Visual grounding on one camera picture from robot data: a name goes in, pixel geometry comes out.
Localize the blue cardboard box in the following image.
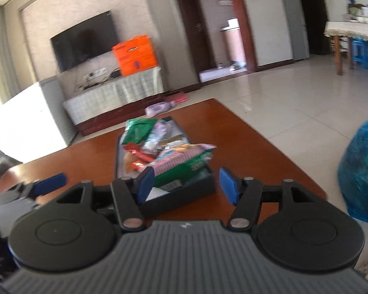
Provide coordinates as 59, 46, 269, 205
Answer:
114, 116, 217, 219

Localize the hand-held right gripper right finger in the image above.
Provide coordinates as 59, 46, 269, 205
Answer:
219, 167, 315, 231

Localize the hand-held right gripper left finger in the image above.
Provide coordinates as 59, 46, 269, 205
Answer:
57, 167, 156, 231

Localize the dark wooden door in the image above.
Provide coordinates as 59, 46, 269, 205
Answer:
174, 0, 217, 72

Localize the cabinet with white cloth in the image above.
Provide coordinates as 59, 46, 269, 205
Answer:
63, 66, 165, 126

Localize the orange-red snack bar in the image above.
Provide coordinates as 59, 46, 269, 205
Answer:
124, 142, 156, 162

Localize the white wall socket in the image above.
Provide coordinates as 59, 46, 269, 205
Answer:
82, 66, 108, 80

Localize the orange gift box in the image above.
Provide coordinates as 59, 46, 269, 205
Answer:
112, 34, 159, 77

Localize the black wall television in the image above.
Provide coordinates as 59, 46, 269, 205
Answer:
50, 10, 120, 74

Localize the dining table with cloth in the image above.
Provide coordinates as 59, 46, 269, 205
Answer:
323, 20, 368, 76

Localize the wooden kitchen cabinet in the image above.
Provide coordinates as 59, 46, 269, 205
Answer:
219, 18, 246, 65

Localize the dark wooden television cabinet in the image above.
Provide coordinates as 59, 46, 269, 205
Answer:
77, 90, 185, 137

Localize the green red-striped snack bag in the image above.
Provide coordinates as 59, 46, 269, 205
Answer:
147, 143, 218, 188

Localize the pink flat scale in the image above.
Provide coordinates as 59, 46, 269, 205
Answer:
164, 93, 189, 104

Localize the purple detergent bottle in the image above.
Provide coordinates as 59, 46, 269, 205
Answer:
144, 101, 176, 118

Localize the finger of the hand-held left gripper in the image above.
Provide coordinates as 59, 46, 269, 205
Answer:
0, 173, 66, 206

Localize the blue plastic stool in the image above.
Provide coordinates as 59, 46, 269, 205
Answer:
350, 36, 368, 70

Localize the clear packet with white candy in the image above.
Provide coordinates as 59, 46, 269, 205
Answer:
144, 121, 170, 154

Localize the blue plastic bag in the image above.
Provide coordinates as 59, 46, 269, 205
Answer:
337, 114, 368, 224

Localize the white chest freezer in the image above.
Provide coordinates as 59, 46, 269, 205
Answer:
0, 75, 78, 163

